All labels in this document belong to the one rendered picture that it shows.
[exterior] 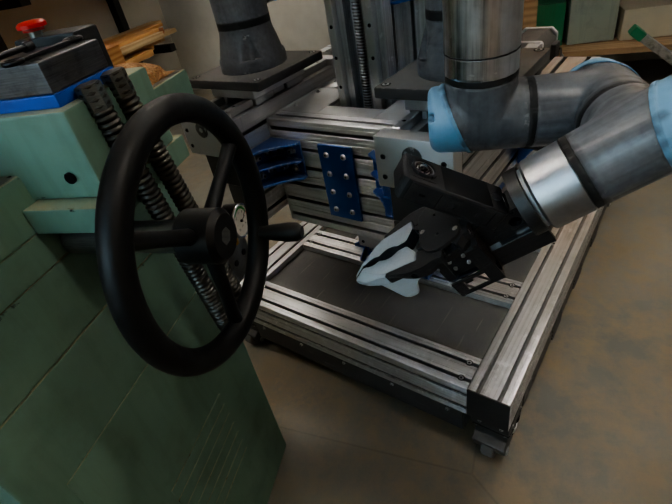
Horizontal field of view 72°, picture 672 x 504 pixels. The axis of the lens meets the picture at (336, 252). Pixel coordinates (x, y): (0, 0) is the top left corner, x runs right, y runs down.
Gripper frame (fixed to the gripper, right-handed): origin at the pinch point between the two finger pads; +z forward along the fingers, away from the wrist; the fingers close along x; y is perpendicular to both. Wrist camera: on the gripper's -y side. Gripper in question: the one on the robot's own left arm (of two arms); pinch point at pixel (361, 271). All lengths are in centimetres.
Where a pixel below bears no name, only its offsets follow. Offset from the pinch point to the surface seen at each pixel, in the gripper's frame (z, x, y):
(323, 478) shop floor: 55, 3, 52
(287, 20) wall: 98, 338, 22
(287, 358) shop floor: 70, 40, 49
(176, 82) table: 17.6, 32.4, -25.8
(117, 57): 29, 43, -35
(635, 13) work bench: -80, 233, 125
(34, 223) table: 20.5, -2.4, -28.9
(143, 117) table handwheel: 0.6, -2.6, -28.1
